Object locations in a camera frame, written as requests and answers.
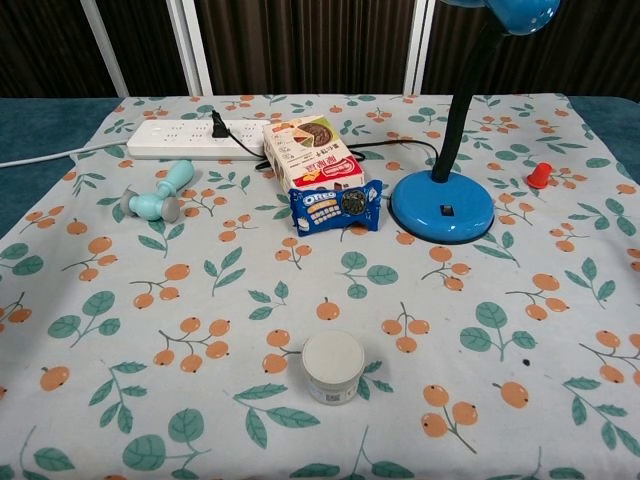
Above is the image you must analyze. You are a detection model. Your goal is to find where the blue desk lamp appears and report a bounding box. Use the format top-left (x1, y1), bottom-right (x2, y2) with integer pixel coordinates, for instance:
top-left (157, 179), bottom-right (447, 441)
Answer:
top-left (389, 0), bottom-right (562, 246)

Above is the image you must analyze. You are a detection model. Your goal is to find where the black power plug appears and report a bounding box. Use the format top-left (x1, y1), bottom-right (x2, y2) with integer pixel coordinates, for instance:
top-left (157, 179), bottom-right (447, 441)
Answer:
top-left (209, 109), bottom-right (232, 142)

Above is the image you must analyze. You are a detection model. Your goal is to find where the blue Oreo cookie pack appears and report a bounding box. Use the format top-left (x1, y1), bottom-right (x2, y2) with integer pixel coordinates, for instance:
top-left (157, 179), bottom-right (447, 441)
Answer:
top-left (288, 179), bottom-right (384, 238)

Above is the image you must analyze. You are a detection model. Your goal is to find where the cream red cookie box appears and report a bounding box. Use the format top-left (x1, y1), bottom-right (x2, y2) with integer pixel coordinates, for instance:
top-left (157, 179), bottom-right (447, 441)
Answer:
top-left (262, 114), bottom-right (367, 193)

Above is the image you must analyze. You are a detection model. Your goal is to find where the white round lid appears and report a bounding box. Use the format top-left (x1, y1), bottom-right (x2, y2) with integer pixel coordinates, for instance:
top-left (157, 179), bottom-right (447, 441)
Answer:
top-left (301, 332), bottom-right (367, 408)

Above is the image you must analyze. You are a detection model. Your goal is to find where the floral orange leaf tablecloth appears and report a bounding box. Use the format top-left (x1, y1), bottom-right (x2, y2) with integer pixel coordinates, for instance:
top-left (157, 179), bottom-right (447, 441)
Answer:
top-left (0, 92), bottom-right (640, 480)

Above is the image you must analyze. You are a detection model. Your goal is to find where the teal toy hammer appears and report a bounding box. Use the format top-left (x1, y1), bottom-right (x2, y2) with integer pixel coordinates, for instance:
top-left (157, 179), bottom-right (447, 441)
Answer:
top-left (118, 159), bottom-right (196, 223)

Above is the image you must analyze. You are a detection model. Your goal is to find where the white power strip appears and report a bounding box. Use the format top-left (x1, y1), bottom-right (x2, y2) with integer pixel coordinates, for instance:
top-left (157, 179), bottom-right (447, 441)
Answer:
top-left (126, 118), bottom-right (274, 161)

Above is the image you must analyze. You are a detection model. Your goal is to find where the small red cap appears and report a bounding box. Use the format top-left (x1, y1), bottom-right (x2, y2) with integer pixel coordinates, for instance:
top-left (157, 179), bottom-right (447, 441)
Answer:
top-left (525, 160), bottom-right (553, 190)

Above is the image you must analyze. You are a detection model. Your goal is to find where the black plug with cable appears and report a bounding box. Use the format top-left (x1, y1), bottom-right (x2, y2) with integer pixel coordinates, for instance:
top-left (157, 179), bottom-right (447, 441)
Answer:
top-left (227, 129), bottom-right (442, 172)

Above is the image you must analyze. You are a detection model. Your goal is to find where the white aluminium frame post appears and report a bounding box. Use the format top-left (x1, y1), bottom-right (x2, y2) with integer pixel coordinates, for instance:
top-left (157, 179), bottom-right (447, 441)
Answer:
top-left (79, 0), bottom-right (129, 98)
top-left (166, 0), bottom-right (204, 97)
top-left (401, 0), bottom-right (437, 95)

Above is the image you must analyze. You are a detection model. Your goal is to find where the white power strip cable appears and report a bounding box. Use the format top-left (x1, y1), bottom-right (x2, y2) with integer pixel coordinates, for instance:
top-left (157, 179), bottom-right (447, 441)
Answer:
top-left (0, 143), bottom-right (130, 169)

